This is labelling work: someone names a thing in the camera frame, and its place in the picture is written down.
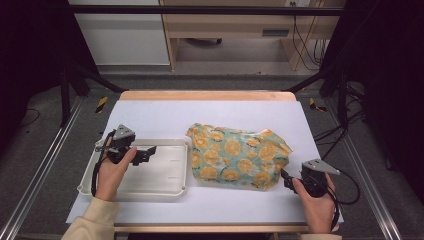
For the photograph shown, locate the dark curtain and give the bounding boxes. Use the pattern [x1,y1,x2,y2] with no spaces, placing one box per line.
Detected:
[319,0,424,204]
[0,0,100,158]

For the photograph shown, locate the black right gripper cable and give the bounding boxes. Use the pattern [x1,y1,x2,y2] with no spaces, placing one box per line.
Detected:
[327,168,362,232]

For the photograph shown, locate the white cabinet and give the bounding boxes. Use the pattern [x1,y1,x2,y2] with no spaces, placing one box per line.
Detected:
[67,0,171,66]

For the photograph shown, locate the person's right hand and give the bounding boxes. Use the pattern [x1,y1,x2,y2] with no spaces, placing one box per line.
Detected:
[291,173,338,235]

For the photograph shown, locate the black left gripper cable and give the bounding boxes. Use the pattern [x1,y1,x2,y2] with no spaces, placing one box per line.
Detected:
[90,130,116,198]

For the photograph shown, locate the wooden table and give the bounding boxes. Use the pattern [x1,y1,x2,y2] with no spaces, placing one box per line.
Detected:
[113,90,342,234]

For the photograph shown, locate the yellow black floor tape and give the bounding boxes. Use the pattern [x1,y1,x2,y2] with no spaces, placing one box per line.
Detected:
[94,96,110,115]
[308,97,328,113]

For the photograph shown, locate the black metal stand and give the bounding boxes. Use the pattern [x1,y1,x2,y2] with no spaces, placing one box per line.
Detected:
[59,61,127,128]
[282,61,352,130]

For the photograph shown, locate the black horizontal frame bar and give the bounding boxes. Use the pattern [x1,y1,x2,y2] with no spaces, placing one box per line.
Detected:
[65,4,348,17]

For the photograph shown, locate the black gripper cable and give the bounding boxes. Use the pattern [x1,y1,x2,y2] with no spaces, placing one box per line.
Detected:
[90,130,116,198]
[327,168,362,232]

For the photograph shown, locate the white plastic tray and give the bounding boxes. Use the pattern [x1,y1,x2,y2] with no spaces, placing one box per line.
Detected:
[76,137,190,203]

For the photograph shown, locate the black floor cables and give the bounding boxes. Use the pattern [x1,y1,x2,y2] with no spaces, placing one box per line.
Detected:
[312,83,367,162]

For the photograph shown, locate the aluminium floor rail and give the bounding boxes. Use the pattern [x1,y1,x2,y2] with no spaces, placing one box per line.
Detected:
[324,96,405,240]
[0,95,86,240]

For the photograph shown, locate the light wooden desk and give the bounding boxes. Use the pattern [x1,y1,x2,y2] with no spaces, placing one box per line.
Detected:
[159,0,347,72]

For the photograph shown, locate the person's left hand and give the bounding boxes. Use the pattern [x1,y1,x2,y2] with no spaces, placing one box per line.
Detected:
[94,146,138,203]

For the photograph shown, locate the black cables under desk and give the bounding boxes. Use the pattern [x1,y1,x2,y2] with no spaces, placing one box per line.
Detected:
[291,15,330,72]

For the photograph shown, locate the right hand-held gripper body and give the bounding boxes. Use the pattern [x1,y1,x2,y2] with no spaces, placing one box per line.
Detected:
[299,158,342,198]

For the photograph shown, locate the patterned teal orange cloth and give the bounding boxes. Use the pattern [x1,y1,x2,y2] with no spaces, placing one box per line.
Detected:
[185,122,294,192]

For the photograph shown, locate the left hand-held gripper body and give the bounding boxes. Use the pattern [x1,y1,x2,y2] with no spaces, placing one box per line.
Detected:
[95,123,138,165]

